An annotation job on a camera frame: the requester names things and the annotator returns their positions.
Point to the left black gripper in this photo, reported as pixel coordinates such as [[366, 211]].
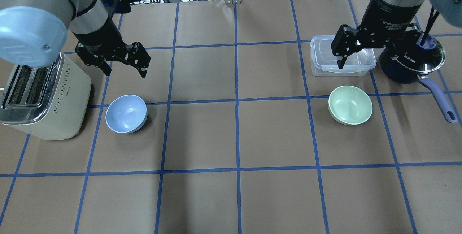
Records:
[[96, 36]]

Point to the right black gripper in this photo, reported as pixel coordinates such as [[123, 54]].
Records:
[[382, 18]]

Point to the blue bowl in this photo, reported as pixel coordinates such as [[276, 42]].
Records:
[[126, 114]]

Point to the green bowl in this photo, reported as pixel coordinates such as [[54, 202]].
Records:
[[350, 105]]

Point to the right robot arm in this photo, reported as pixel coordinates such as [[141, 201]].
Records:
[[384, 23]]

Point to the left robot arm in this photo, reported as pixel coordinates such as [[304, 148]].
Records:
[[33, 33]]

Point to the dark blue saucepan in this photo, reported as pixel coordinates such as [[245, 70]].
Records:
[[410, 60]]

